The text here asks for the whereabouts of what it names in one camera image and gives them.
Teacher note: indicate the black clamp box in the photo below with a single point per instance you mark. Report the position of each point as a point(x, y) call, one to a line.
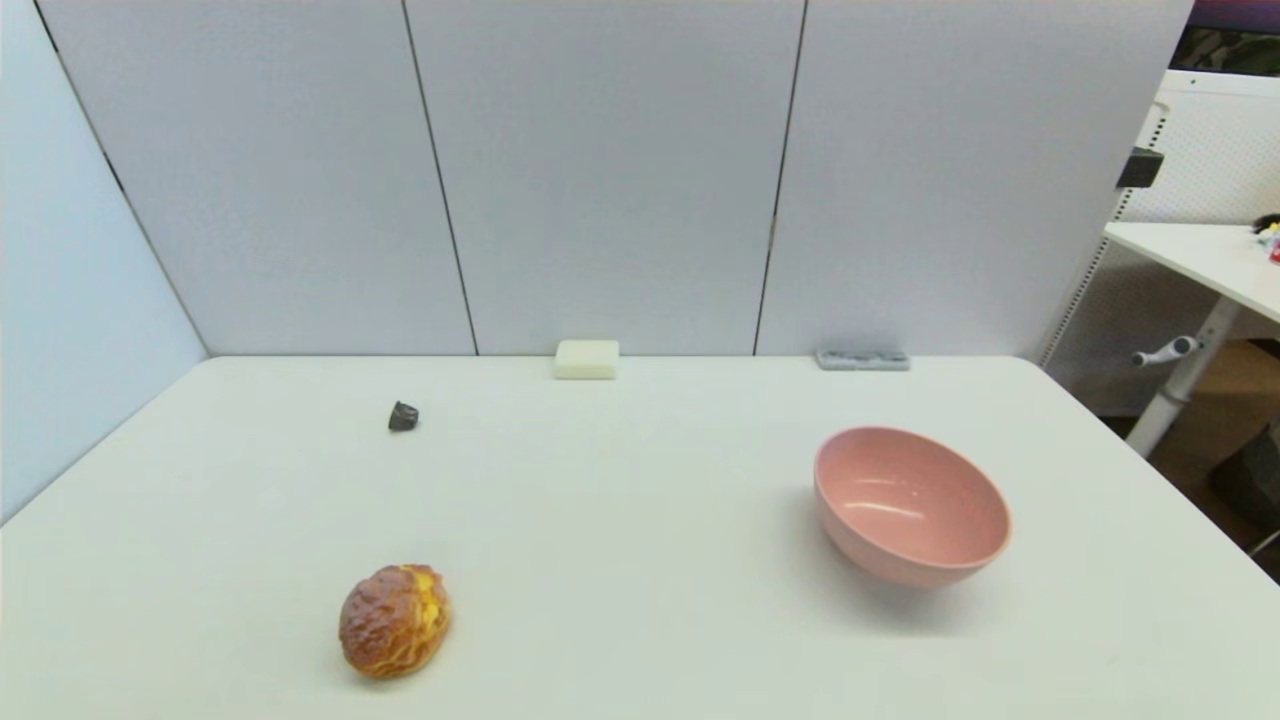
point(1139, 167)

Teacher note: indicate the pink bowl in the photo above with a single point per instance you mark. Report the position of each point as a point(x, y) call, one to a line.
point(905, 510)

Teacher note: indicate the flat grey rectangular block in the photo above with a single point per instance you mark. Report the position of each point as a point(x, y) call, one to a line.
point(862, 360)

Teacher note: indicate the white side table leg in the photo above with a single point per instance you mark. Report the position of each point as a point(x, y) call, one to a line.
point(1185, 375)

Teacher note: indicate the white side table top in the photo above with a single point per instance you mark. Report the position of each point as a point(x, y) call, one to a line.
point(1205, 255)

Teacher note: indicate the small colourful toys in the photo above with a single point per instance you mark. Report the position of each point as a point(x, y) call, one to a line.
point(1270, 238)

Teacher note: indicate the white rectangular sponge block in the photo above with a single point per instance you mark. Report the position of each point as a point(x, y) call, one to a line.
point(587, 359)

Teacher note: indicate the brown yellow bread roll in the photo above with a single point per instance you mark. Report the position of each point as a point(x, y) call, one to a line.
point(390, 622)

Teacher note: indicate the black chair base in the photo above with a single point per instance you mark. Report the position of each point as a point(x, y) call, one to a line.
point(1250, 485)

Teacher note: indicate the white pegboard panel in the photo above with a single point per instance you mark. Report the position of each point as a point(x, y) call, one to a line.
point(1215, 150)

